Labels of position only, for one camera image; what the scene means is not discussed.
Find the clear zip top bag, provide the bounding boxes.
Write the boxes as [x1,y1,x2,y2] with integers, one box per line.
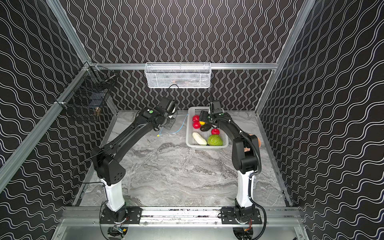
[157,113,189,138]

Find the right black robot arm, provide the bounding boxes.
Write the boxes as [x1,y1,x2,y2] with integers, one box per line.
[200,110,262,219]

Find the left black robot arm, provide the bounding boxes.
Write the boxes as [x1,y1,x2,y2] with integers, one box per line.
[92,97,177,215]

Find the black avocado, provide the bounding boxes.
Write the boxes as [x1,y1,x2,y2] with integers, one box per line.
[200,123,212,132]

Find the green cabbage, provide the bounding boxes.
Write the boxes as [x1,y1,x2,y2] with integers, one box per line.
[207,135,223,146]

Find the white daikon radish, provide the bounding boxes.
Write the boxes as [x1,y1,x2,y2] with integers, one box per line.
[192,132,208,146]

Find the white plastic basket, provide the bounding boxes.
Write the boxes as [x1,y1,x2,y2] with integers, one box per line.
[186,107,229,150]

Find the orange ceramic bowl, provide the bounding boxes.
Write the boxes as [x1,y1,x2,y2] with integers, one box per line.
[257,138,262,148]

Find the white mesh wall basket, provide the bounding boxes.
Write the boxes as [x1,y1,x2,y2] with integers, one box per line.
[145,62,212,89]

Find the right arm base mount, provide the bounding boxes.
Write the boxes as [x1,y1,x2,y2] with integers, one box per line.
[218,206,262,225]

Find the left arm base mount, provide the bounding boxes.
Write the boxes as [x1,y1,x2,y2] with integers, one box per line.
[100,206,143,225]

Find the aluminium front rail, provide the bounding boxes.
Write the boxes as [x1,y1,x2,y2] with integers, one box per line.
[60,207,302,227]

